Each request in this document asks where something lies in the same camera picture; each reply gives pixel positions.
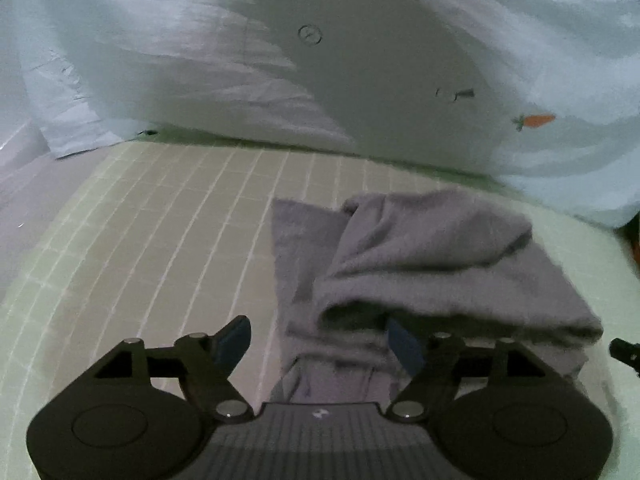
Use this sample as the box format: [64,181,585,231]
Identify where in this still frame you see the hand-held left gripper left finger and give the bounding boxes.
[92,314,252,421]

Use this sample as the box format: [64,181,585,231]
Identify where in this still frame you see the light blue carrot print quilt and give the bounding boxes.
[0,0,640,232]

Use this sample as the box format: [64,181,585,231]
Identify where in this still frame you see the green grid bed sheet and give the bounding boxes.
[0,130,640,480]

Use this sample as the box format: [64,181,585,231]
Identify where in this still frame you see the grey zip hoodie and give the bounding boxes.
[270,191,606,406]

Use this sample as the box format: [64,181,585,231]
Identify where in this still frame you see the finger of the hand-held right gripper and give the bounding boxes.
[609,337,640,377]

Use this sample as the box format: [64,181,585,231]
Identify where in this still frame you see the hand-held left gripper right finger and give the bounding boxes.
[387,317,547,421]

